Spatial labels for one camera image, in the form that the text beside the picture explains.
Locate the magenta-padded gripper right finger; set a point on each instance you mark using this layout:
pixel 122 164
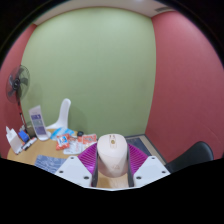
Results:
pixel 148 170

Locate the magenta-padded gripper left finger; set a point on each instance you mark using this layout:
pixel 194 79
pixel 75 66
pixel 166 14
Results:
pixel 75 170

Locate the pale pink computer mouse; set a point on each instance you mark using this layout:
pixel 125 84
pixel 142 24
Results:
pixel 112 155

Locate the blue patterned mouse pad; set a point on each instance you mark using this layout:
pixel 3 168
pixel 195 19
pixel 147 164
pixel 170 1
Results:
pixel 50 163

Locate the dark grey floor mat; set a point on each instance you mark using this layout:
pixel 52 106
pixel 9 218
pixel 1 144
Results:
pixel 141 142

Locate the red orange snack packet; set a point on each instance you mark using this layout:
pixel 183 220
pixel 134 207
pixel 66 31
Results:
pixel 62 142

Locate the small black round object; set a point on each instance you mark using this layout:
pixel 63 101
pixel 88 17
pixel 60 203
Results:
pixel 80 133

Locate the light blue snack packet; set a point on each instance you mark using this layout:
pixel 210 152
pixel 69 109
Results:
pixel 61 132

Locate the black office chair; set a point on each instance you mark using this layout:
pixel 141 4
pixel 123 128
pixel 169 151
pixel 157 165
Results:
pixel 193 155

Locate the black and white marker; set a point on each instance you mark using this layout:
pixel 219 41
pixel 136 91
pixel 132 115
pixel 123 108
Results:
pixel 30 142
pixel 20 150

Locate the dark mesh pen cup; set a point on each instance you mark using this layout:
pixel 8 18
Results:
pixel 30 130

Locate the blue small box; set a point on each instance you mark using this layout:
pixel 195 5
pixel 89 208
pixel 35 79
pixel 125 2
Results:
pixel 23 136

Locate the white tissue box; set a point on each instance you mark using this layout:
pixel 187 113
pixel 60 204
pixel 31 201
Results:
pixel 14 141

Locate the black standing fan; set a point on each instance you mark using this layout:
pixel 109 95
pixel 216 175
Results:
pixel 17 83

